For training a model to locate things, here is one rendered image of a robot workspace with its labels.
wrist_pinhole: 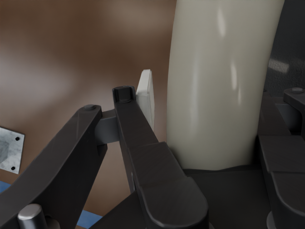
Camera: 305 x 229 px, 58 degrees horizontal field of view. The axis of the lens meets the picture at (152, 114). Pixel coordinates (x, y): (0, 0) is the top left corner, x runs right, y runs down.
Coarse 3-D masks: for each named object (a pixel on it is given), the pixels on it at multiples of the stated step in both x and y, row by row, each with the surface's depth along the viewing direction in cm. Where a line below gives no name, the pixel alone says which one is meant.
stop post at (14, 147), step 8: (0, 128) 117; (0, 136) 118; (8, 136) 118; (16, 136) 117; (24, 136) 117; (0, 144) 116; (8, 144) 119; (16, 144) 119; (0, 152) 114; (8, 152) 120; (16, 152) 120; (0, 160) 116; (8, 160) 122; (16, 160) 121; (0, 168) 123; (8, 168) 123; (16, 168) 122
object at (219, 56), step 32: (192, 0) 7; (224, 0) 7; (256, 0) 7; (192, 32) 7; (224, 32) 7; (256, 32) 7; (192, 64) 8; (224, 64) 7; (256, 64) 7; (192, 96) 8; (224, 96) 7; (256, 96) 8; (192, 128) 8; (224, 128) 8; (256, 128) 9; (192, 160) 8; (224, 160) 8
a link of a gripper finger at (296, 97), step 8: (296, 88) 14; (288, 96) 14; (296, 96) 13; (304, 96) 13; (296, 104) 13; (304, 104) 12; (304, 112) 12; (304, 120) 12; (304, 128) 12; (304, 136) 12
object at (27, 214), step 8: (24, 208) 7; (32, 208) 7; (40, 208) 7; (16, 216) 7; (24, 216) 7; (32, 216) 7; (40, 216) 7; (24, 224) 7; (32, 224) 7; (40, 224) 7; (48, 224) 7; (56, 224) 7
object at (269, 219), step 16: (192, 176) 8; (208, 176) 8; (224, 176) 8; (240, 176) 8; (256, 176) 7; (208, 192) 7; (224, 192) 7; (240, 192) 7; (256, 192) 7; (128, 208) 7; (224, 208) 6; (240, 208) 6; (256, 208) 6; (96, 224) 6; (112, 224) 6; (128, 224) 6; (144, 224) 6; (224, 224) 6; (240, 224) 6; (256, 224) 6; (272, 224) 6
